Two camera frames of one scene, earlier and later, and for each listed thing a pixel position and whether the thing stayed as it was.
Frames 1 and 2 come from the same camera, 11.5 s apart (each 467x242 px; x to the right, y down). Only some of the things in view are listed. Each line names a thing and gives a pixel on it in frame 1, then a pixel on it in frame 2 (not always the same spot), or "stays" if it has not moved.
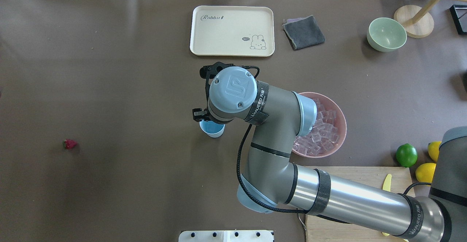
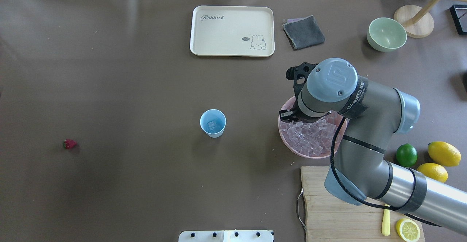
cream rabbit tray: (229, 31) stays
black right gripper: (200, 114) → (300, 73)
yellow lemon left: (424, 172) stays
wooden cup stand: (419, 23) stays
